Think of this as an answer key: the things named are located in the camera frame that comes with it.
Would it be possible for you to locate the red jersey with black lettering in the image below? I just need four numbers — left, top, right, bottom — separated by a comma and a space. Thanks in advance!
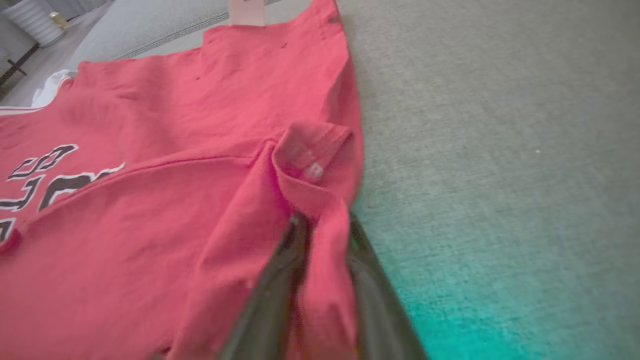
0, 0, 366, 360

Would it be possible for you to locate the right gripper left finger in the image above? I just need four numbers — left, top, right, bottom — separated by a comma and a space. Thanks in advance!
219, 214, 312, 360

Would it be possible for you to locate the small pale yellow object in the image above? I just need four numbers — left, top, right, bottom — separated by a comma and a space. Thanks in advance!
49, 11, 71, 32

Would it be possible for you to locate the small grey sofa cushion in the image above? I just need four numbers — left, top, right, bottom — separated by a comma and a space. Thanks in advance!
65, 0, 281, 63

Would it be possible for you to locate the white ribbed basket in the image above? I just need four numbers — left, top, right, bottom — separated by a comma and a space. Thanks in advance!
2, 0, 66, 48

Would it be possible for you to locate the large grey sofa seat cushion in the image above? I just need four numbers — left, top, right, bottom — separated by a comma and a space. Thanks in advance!
125, 0, 640, 360

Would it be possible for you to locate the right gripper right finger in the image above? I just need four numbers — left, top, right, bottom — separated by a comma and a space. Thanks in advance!
347, 214, 430, 360

